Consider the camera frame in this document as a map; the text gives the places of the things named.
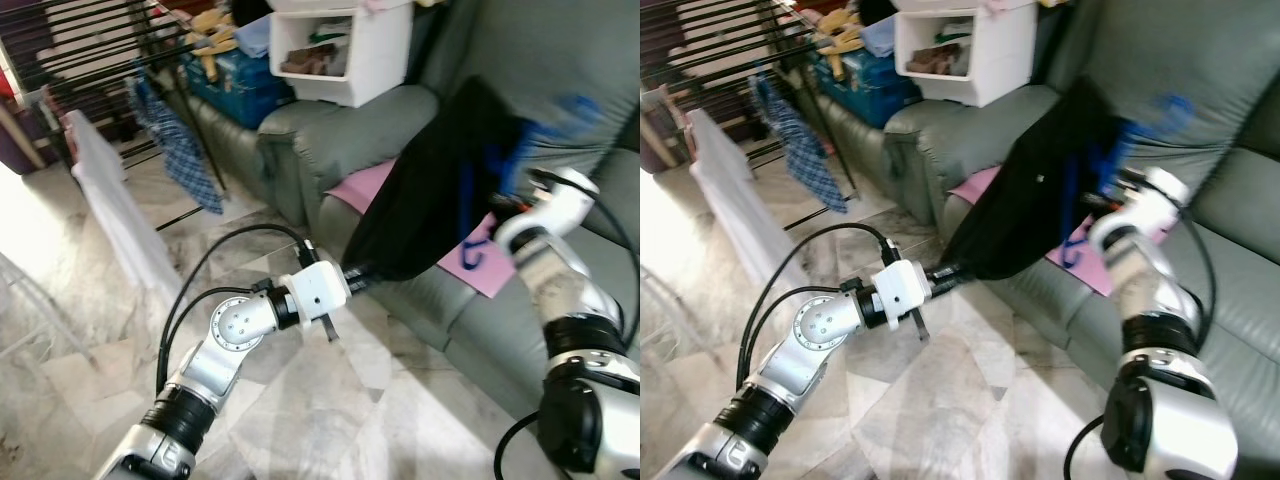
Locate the white garment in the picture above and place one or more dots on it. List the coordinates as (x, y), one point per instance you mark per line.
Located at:
(115, 200)
(735, 200)

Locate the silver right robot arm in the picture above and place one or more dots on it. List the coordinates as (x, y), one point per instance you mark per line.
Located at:
(570, 300)
(1150, 300)

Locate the blue plaid garment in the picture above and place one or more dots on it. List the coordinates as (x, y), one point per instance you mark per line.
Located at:
(185, 165)
(810, 165)

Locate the white plastic storage bin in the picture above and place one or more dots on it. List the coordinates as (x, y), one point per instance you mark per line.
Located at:
(380, 60)
(1005, 60)

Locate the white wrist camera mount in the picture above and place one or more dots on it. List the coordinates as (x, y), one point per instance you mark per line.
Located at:
(900, 290)
(320, 290)
(1150, 200)
(560, 205)

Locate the large black garment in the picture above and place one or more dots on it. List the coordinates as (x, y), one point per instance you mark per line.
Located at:
(430, 190)
(1020, 190)

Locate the black metal drying rack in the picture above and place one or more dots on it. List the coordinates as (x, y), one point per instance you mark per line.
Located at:
(204, 150)
(833, 150)

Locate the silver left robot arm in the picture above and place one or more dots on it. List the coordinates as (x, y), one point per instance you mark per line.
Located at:
(800, 340)
(215, 350)

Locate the brown garment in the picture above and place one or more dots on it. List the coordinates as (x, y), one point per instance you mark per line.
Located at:
(312, 62)
(935, 62)

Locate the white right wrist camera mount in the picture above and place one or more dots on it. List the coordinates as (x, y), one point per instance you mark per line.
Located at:
(560, 205)
(1150, 200)

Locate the purple sofa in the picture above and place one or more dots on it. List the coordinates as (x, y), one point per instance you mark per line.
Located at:
(22, 150)
(652, 155)

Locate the green garment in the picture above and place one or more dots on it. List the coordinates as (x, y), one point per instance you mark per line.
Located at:
(950, 33)
(322, 37)

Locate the pink mat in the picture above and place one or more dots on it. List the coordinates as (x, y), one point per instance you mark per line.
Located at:
(1090, 270)
(360, 190)

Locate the light blue towel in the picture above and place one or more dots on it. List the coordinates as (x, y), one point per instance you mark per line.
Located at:
(878, 35)
(255, 35)

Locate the blue hard suitcase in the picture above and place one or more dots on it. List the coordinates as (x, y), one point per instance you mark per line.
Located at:
(240, 95)
(865, 95)

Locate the black bundled garment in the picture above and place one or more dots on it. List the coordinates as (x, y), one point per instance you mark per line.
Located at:
(875, 10)
(250, 10)

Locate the grey-green leather sofa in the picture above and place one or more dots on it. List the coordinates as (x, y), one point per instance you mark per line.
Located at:
(330, 140)
(950, 140)

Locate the blue plastic hanger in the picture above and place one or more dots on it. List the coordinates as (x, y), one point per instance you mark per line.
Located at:
(1110, 160)
(510, 160)

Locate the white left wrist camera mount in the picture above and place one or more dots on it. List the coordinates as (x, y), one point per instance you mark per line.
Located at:
(900, 290)
(320, 290)

